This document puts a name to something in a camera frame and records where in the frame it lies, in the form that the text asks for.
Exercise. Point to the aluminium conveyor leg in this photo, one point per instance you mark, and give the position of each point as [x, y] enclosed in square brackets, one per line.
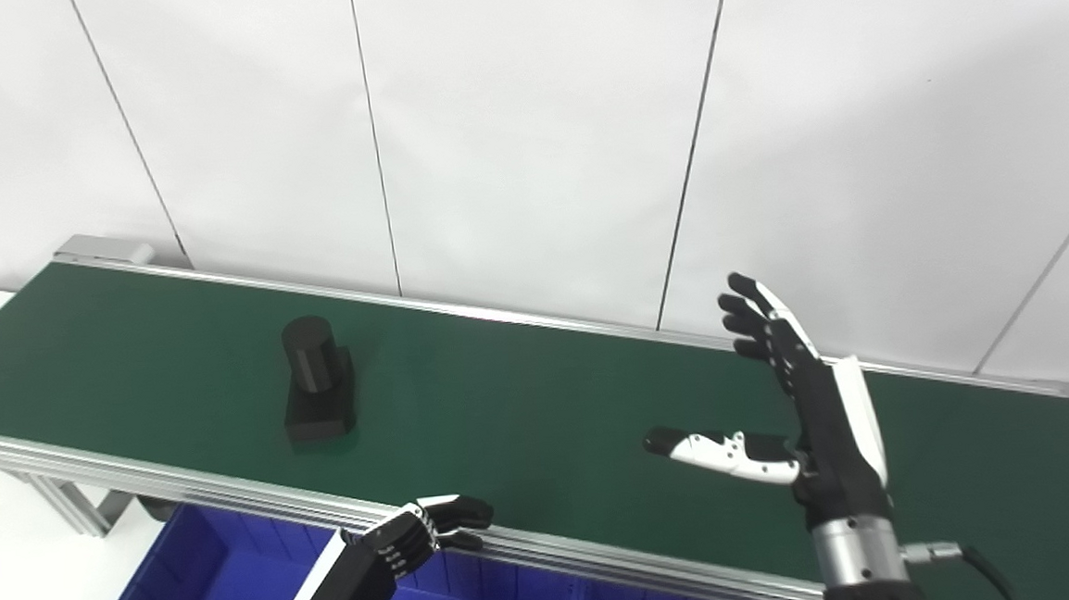
[73, 500]

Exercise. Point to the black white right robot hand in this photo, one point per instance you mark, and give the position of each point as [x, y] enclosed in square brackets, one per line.
[836, 448]

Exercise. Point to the black cylinder block part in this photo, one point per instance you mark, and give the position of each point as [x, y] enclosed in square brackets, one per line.
[317, 387]

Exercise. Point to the green conveyor belt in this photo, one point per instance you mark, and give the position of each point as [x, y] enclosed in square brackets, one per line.
[523, 412]
[231, 499]

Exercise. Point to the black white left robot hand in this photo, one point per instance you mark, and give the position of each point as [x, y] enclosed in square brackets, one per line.
[356, 575]

